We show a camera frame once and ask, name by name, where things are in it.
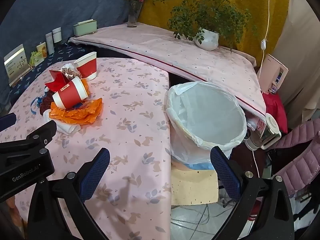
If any green plant in white pot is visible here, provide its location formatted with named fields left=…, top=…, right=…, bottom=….
left=152, top=0, right=258, bottom=53

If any pink dotted cloth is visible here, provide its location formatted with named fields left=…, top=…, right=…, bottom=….
left=68, top=22, right=267, bottom=120

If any mustard yellow fabric backdrop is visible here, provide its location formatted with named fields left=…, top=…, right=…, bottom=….
left=137, top=0, right=292, bottom=60

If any glass vase with pink flowers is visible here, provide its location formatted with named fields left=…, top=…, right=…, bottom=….
left=122, top=0, right=149, bottom=28

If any white desk card with stand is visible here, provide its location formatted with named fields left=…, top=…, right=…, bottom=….
left=4, top=44, right=32, bottom=87

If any yellow tin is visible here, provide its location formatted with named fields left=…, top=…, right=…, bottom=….
left=36, top=42, right=48, bottom=58

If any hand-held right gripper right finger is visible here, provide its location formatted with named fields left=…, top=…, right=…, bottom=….
left=210, top=146, right=295, bottom=240

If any white cable with switch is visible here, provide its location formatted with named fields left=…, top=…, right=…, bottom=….
left=256, top=0, right=272, bottom=80

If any pale yellow cardboard sheet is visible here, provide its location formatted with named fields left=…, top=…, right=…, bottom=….
left=171, top=169, right=219, bottom=205

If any tall white bottle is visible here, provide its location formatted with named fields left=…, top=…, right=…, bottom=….
left=45, top=34, right=55, bottom=55

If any small green paper basket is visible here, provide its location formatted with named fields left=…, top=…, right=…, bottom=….
left=29, top=51, right=43, bottom=67

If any white jar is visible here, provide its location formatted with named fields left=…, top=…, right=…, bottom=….
left=52, top=27, right=62, bottom=43

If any pink rabbit print tablecloth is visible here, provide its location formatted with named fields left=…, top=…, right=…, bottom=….
left=0, top=57, right=173, bottom=240

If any pink appliance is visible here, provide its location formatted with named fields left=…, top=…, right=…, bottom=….
left=257, top=54, right=289, bottom=94

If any red folded paper carton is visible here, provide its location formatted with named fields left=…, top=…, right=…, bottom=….
left=45, top=70, right=70, bottom=92

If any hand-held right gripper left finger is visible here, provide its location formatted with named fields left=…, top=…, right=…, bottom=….
left=27, top=147, right=110, bottom=240

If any pale green tissue box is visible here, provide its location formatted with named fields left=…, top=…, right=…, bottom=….
left=73, top=19, right=97, bottom=37

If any brown white printed wrapper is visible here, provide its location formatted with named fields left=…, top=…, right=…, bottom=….
left=61, top=64, right=83, bottom=79

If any grey blue fabric backdrop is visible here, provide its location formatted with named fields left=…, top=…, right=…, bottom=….
left=0, top=0, right=148, bottom=105

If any red garment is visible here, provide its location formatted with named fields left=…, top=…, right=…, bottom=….
left=262, top=92, right=288, bottom=133

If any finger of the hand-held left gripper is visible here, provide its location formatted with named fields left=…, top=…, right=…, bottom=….
left=0, top=113, right=17, bottom=132
left=0, top=120, right=57, bottom=160

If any white small kitchen appliance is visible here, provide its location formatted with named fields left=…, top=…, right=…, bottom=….
left=245, top=113, right=282, bottom=150

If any orange plastic bag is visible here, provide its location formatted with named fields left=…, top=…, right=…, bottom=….
left=49, top=97, right=103, bottom=125

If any pink puffer jacket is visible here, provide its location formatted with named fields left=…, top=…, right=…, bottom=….
left=272, top=122, right=320, bottom=198

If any white cotton glove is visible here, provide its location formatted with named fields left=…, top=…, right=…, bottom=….
left=43, top=111, right=81, bottom=133

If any dark maroon cloth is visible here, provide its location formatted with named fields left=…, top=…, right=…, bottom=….
left=40, top=96, right=54, bottom=114

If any navy floral cloth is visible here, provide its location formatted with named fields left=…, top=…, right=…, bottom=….
left=7, top=42, right=105, bottom=108

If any round bin with white liner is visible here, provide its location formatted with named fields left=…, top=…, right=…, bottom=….
left=165, top=81, right=248, bottom=164

